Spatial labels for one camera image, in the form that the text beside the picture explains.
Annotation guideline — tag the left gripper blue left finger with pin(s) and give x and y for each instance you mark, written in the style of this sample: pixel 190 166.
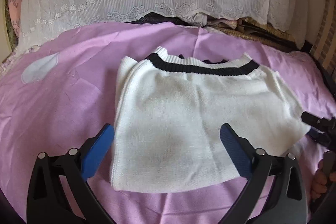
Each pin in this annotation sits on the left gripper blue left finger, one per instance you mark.
pixel 93 151

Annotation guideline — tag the pink purple bed sheet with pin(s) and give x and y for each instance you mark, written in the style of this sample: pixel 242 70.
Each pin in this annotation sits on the pink purple bed sheet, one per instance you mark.
pixel 75 99

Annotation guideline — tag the brown plaid cloth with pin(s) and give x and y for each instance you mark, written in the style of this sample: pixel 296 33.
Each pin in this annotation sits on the brown plaid cloth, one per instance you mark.
pixel 323 49

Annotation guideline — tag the white knit sweater black stripes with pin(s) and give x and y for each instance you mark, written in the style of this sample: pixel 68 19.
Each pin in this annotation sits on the white knit sweater black stripes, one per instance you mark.
pixel 169 112

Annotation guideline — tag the person's right hand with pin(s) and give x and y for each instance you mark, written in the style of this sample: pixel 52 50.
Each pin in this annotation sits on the person's right hand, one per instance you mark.
pixel 318 186

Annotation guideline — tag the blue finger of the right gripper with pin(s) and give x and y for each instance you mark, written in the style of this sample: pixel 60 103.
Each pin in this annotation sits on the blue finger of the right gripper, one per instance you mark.
pixel 315 135

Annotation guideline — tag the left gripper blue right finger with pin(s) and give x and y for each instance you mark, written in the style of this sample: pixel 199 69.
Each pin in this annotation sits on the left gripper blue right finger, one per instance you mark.
pixel 239 150

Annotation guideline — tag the dark clothes under lace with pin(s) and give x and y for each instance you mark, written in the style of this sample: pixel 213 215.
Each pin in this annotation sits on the dark clothes under lace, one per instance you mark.
pixel 168 19

